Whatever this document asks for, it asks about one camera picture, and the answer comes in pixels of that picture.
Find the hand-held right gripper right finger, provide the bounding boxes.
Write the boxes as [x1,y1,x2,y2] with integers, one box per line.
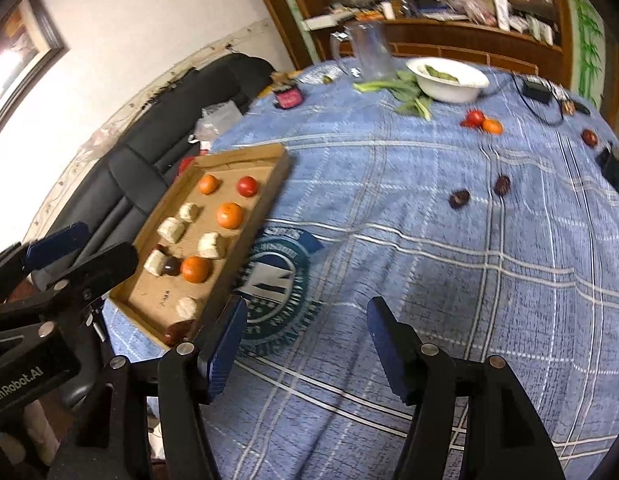
[367,296,567,480]

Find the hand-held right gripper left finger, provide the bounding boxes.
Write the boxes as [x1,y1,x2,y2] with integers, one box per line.
[48,296,249,480]

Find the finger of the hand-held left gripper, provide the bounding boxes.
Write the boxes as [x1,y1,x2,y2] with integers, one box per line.
[0,241,140,333]
[0,222,90,293]

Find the shallow cardboard tray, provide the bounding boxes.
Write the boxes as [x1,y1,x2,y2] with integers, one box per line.
[109,142,291,351]

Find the blue plaid tablecloth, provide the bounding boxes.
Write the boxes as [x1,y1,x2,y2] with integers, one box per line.
[102,57,619,480]

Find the black sofa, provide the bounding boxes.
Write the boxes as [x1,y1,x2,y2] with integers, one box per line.
[29,55,277,281]

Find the dark jar with pink label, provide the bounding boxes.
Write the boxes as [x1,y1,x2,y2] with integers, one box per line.
[272,82,304,110]

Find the green leafy vegetable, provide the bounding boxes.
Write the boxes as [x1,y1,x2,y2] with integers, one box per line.
[353,71,434,121]

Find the white bowl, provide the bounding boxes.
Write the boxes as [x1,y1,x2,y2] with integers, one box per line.
[406,57,490,103]

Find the green leaves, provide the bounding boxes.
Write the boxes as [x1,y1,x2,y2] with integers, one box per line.
[423,65,461,84]

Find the small round plate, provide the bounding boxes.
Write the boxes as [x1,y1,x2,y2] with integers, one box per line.
[299,67,340,86]

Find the small black box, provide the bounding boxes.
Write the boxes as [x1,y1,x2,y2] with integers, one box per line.
[595,146,619,188]

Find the clear plastic pitcher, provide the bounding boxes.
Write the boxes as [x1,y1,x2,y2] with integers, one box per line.
[331,21,396,82]

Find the wooden cabinet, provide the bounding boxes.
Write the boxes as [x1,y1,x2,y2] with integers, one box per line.
[244,0,575,91]

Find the flat white box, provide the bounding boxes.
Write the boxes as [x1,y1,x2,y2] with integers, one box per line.
[300,14,350,31]

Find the crumpled clear plastic bag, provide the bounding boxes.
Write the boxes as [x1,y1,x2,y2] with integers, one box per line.
[432,0,495,23]

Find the framed wall picture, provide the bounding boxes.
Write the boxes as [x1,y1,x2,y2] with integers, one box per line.
[0,0,70,131]

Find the black power adapter with cable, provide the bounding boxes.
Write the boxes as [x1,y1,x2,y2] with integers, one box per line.
[509,72,565,126]

